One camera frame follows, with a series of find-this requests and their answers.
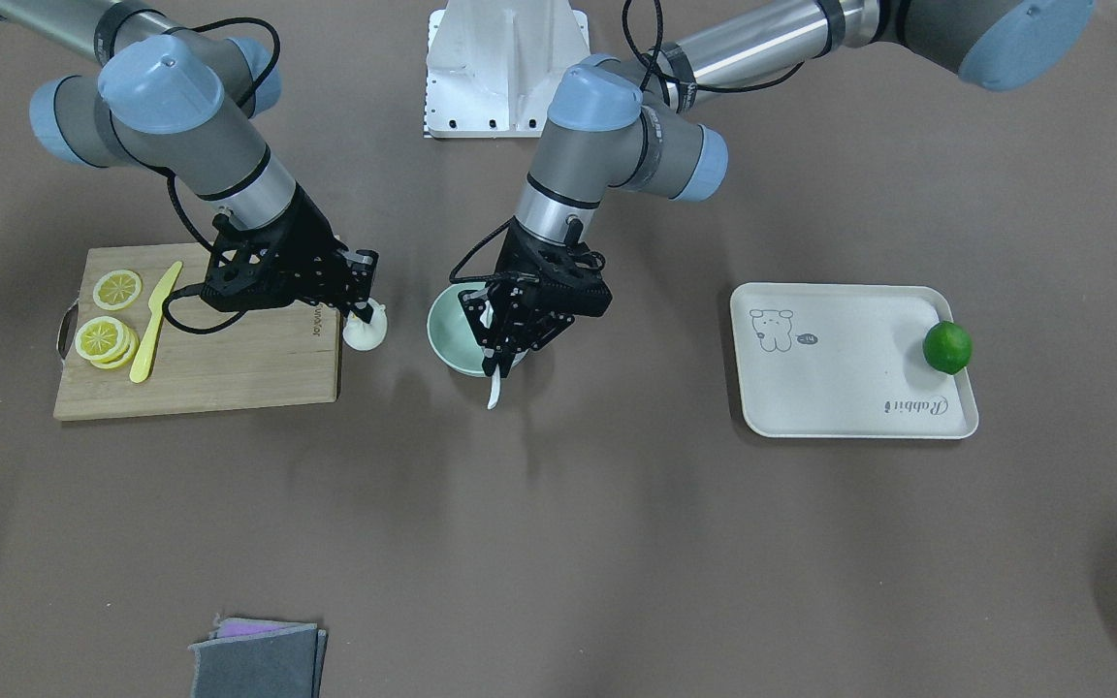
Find white ceramic spoon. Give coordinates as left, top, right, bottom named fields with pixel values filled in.
left=479, top=304, right=528, bottom=410

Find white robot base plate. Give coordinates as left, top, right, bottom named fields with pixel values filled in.
left=423, top=1, right=590, bottom=138

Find wooden cutting board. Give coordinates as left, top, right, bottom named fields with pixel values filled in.
left=52, top=242, right=342, bottom=423

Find mint green bowl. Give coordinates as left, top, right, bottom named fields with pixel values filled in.
left=427, top=281, right=488, bottom=377

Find stacked lemon slices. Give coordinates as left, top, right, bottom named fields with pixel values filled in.
left=74, top=315, right=141, bottom=370

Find single lemon slice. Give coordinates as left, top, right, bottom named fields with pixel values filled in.
left=92, top=269, right=144, bottom=312

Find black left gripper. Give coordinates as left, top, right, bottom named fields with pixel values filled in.
left=458, top=218, right=612, bottom=380

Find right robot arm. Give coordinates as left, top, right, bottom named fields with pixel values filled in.
left=0, top=1, right=382, bottom=322

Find grey folded cloth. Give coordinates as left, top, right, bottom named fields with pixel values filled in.
left=189, top=618, right=328, bottom=697

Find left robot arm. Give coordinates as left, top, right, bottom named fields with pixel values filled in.
left=449, top=1, right=1094, bottom=380

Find green lime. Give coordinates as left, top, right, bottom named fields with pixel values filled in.
left=922, top=321, right=973, bottom=375

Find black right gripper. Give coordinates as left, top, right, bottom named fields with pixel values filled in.
left=200, top=189, right=378, bottom=324

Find beige rabbit tray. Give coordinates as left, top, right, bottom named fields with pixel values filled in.
left=728, top=283, right=978, bottom=440

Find yellow plastic knife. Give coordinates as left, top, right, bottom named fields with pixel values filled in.
left=128, top=261, right=183, bottom=384

